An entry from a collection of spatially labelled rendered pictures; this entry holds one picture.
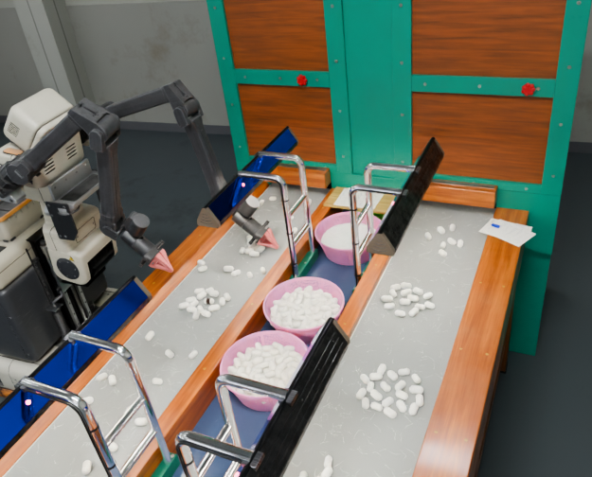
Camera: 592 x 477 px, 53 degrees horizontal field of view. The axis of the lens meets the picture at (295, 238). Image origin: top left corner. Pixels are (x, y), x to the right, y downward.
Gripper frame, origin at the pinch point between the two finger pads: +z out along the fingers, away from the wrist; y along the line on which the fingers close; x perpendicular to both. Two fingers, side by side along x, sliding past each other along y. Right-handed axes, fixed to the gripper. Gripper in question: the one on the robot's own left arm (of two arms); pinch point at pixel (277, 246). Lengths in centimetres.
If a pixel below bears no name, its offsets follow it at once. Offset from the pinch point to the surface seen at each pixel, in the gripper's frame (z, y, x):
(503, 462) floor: 117, -10, 4
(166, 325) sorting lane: -12, -49, 13
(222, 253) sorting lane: -14.6, -7.1, 14.1
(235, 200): -20.3, -19.2, -23.3
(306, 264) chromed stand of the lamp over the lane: 12.7, -2.0, -4.4
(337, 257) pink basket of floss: 20.3, 4.9, -10.5
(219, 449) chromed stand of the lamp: 13, -107, -55
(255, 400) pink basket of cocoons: 21, -68, -14
